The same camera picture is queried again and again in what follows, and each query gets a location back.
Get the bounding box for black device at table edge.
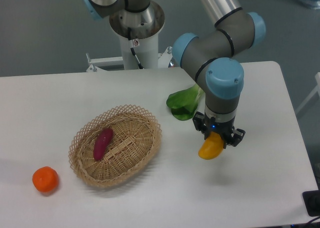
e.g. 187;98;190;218
302;190;320;217

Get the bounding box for green leafy vegetable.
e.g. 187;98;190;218
166;84;204;121

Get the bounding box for yellow mango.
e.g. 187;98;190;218
198;132;224;160

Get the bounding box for woven wicker basket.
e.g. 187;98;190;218
68;105;162;188

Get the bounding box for purple sweet potato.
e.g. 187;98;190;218
93;128;114;161

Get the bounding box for white frame at right edge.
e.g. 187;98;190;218
295;72;320;118

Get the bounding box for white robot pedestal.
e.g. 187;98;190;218
86;1;174;72

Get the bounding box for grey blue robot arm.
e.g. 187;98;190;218
83;0;266;146

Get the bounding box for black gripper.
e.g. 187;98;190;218
192;110;246;149

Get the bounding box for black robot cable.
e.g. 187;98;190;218
126;27;145;70

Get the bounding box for orange tangerine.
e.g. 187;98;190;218
32;166;59;193

